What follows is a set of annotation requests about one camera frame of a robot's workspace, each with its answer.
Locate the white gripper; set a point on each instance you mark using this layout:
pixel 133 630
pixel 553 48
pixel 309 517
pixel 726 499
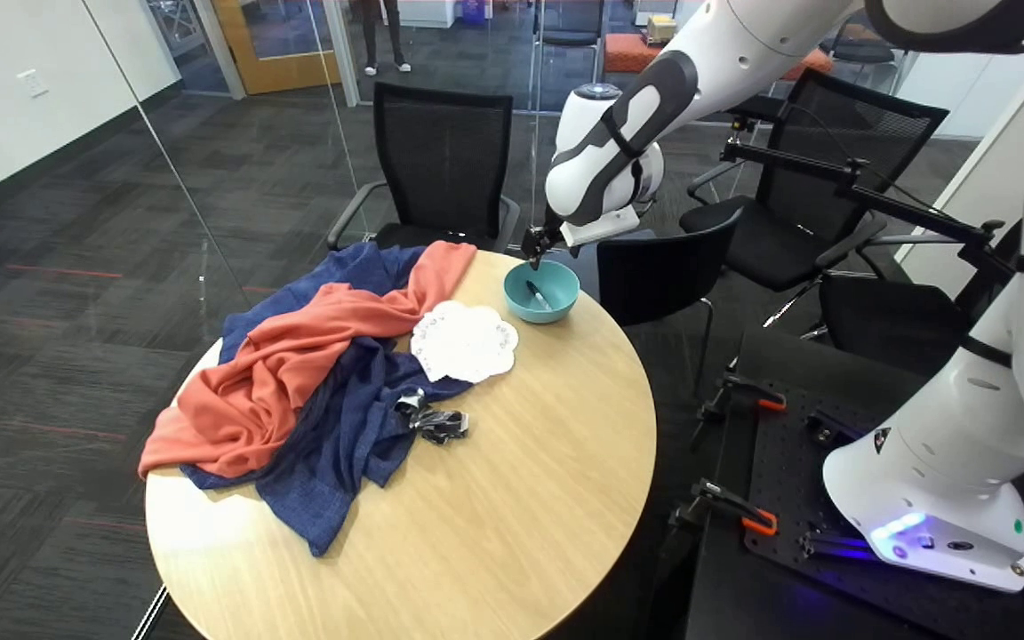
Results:
pixel 604 227

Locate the black grey pen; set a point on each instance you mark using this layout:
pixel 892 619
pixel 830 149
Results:
pixel 539 296

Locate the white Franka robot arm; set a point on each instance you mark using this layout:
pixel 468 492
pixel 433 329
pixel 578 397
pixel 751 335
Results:
pixel 951 475

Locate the blue bowl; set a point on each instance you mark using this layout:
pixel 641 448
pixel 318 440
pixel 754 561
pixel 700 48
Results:
pixel 559 306

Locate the black mesh office chair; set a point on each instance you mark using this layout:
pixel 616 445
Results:
pixel 443 165

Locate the white scalloped cloth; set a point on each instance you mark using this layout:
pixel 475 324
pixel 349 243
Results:
pixel 463 343

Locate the orange upholstered seat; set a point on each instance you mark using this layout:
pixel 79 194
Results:
pixel 628 56

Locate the small black silver crumpled object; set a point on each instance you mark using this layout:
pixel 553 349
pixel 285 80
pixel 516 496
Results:
pixel 437 426

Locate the person in dark trousers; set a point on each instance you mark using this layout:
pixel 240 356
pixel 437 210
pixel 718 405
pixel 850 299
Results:
pixel 373 37

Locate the navy blue cloth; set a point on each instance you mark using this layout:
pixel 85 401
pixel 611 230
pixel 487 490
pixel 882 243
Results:
pixel 335 463

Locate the wooden door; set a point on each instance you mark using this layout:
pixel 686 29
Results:
pixel 285 73

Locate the orange cloth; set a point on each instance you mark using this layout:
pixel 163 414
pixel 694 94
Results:
pixel 264 380

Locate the black mesh chair with armrests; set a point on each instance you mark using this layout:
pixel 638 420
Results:
pixel 843 130

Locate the dark low office chair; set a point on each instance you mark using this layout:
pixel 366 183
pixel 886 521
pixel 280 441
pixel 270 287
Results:
pixel 892 322

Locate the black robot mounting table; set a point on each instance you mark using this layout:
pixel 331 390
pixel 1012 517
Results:
pixel 772 593

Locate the chrome table legs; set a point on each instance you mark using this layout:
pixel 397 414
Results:
pixel 149 614

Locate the black camera mount rod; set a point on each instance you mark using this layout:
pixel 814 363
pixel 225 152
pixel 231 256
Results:
pixel 892 201

